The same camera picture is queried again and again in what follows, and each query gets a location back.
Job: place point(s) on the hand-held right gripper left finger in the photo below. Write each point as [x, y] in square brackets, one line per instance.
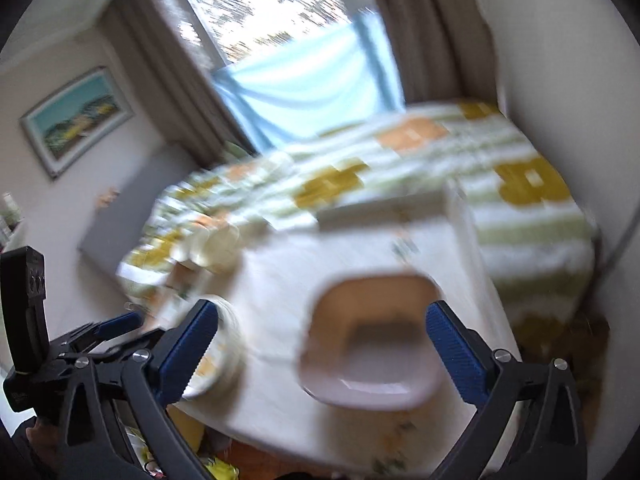
[192, 345]

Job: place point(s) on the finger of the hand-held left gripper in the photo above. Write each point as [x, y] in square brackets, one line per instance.
[125, 344]
[117, 325]

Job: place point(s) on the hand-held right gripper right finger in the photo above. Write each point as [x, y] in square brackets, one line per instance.
[452, 350]

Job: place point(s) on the cartoon print plate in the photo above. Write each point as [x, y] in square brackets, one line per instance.
[210, 365]

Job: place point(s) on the plain white plate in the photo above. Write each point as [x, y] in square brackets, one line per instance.
[236, 345]

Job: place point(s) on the pink square bowl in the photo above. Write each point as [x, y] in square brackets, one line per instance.
[370, 350]

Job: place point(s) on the cream round bowl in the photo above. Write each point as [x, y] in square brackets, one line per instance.
[215, 257]

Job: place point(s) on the white round bowl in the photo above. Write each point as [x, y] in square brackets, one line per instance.
[215, 232]

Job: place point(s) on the person's left hand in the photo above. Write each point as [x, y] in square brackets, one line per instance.
[42, 437]

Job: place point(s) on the floral tablecloth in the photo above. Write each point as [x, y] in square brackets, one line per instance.
[280, 285]

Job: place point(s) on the grey padded headboard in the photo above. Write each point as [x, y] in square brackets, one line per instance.
[135, 210]

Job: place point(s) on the yellow packet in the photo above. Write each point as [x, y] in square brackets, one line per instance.
[220, 470]

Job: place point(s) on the floral striped blanket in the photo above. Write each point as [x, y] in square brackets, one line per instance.
[500, 220]

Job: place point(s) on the framed landscape picture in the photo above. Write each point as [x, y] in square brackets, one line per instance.
[75, 120]

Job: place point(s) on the green striped pillow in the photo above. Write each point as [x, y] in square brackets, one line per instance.
[236, 151]

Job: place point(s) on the brown curtain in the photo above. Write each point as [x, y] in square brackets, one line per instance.
[165, 80]
[435, 35]

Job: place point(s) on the light blue cloth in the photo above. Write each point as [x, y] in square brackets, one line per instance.
[310, 90]

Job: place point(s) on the window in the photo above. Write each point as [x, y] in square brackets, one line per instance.
[270, 5]

